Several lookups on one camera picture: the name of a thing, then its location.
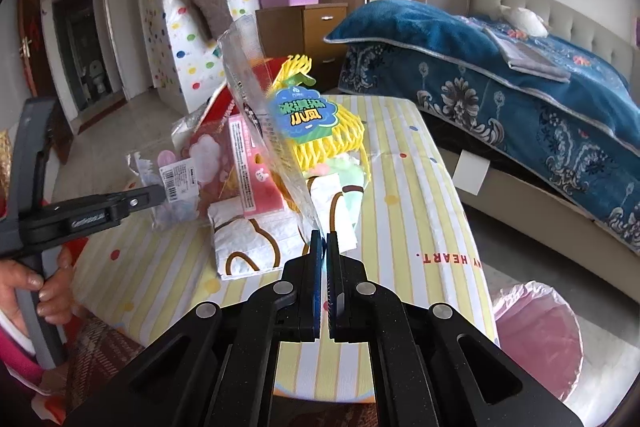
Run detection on wooden nightstand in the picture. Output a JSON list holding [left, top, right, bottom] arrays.
[[255, 1, 351, 98]]

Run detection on dark red door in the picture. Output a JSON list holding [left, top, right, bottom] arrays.
[[17, 0, 72, 166]]

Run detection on red gold box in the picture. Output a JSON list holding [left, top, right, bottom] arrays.
[[0, 129, 14, 208]]

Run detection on pink lined trash bin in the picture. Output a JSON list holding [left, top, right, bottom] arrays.
[[492, 279, 586, 404]]

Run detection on brown plaid cloth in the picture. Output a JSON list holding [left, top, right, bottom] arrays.
[[64, 316, 147, 410]]

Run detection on white green printed paper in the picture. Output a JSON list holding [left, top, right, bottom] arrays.
[[302, 156, 372, 254]]

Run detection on bed with blue blanket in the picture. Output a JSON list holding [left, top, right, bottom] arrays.
[[323, 0, 640, 254]]

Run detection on clear plastic bag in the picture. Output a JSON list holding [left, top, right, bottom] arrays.
[[216, 13, 327, 254]]

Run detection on person's left hand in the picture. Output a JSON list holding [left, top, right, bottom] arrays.
[[0, 249, 77, 327]]

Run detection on beige upholstered bed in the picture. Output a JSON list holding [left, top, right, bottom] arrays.
[[425, 0, 640, 259]]

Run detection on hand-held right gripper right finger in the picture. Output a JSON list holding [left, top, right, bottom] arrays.
[[326, 231, 586, 427]]

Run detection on person's left forearm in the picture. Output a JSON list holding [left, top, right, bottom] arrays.
[[0, 304, 57, 395]]

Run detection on grey folded cloth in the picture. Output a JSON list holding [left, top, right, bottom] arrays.
[[482, 26, 572, 84]]

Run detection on white paper bag brown lines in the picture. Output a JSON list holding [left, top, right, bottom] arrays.
[[207, 201, 312, 281]]

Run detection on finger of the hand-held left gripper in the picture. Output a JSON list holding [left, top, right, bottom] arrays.
[[112, 184, 166, 214]]

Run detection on red pink carton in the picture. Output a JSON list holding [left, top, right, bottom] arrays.
[[187, 56, 289, 215]]

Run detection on yellow striped tablecloth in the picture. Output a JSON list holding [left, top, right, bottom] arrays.
[[72, 93, 501, 408]]

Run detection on polka dot mattress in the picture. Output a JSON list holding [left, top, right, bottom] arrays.
[[132, 0, 262, 116]]

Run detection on white plush toy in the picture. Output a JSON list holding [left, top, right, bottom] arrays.
[[500, 5, 551, 38]]

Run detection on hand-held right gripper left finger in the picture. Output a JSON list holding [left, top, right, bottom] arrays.
[[65, 230, 326, 427]]

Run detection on white paper tag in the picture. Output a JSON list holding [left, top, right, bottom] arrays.
[[452, 151, 491, 196]]

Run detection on yellow net snack pack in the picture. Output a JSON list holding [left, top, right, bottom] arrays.
[[267, 53, 374, 186]]

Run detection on clear packet with barcode label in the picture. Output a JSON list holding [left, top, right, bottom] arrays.
[[125, 149, 212, 231]]

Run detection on white toilet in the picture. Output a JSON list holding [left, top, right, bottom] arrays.
[[81, 61, 109, 98]]

